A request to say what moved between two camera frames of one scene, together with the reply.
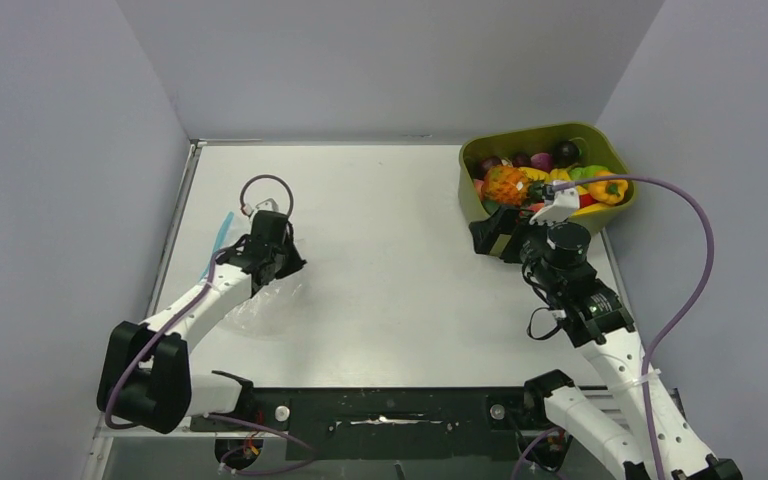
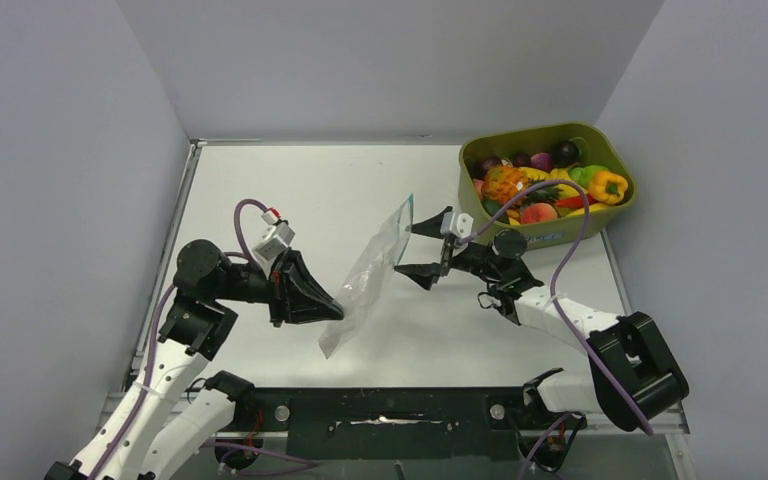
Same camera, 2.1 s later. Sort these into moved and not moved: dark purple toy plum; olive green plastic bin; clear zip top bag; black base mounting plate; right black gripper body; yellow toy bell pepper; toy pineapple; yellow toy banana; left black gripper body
Moved: left black gripper body; right black gripper body; clear zip top bag
Not moved: toy pineapple; dark purple toy plum; yellow toy banana; black base mounting plate; yellow toy bell pepper; olive green plastic bin
